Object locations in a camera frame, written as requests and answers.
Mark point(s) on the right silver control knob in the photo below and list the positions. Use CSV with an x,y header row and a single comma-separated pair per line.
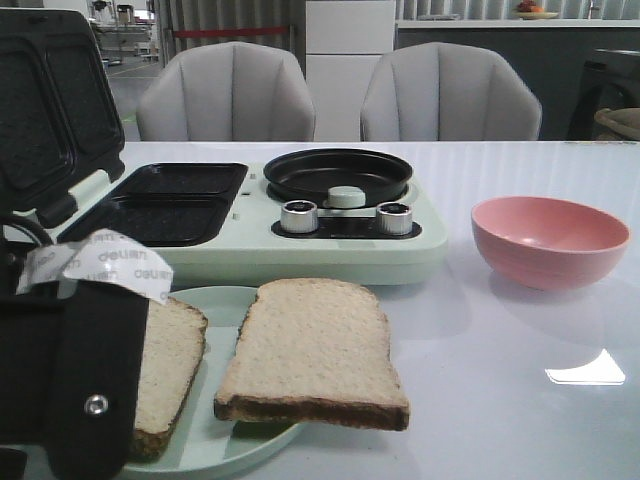
x,y
394,218

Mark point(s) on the fruit plate on counter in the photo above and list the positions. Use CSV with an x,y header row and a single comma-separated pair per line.
x,y
530,10

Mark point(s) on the silver control knob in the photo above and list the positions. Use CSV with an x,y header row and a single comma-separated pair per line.
x,y
299,217
394,218

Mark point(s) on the mint green breakfast maker base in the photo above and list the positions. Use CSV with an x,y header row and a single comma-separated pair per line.
x,y
218,224

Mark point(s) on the white printed tape strip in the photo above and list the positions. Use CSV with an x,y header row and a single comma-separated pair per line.
x,y
105,256

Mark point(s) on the right grey upholstered chair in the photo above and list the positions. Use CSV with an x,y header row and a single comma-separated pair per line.
x,y
448,92

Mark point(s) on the black round frying pan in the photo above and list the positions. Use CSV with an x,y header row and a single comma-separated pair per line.
x,y
310,174

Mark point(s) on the white bread slice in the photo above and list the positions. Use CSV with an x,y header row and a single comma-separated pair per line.
x,y
174,345
314,350

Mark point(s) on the breakfast maker hinged lid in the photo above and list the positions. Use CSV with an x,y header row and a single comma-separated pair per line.
x,y
59,122

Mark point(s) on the left grey upholstered chair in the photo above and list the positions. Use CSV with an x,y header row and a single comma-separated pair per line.
x,y
234,91

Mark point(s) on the pink plastic bowl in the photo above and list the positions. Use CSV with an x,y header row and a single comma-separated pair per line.
x,y
547,243

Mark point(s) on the mint green round plate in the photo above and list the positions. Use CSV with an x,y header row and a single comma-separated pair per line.
x,y
203,447

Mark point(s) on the grey upholstered chair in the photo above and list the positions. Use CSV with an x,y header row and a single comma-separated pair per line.
x,y
448,92
234,91

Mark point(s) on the dark appliance at right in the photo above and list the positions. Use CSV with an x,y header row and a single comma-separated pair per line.
x,y
609,79

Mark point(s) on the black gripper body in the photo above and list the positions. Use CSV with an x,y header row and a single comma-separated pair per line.
x,y
71,355

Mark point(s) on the grey counter with white top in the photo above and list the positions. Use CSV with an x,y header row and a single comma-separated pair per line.
x,y
547,54

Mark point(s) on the left silver control knob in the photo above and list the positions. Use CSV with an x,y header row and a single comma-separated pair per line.
x,y
299,217

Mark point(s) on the white cabinet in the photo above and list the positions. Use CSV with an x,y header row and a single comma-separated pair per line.
x,y
344,41

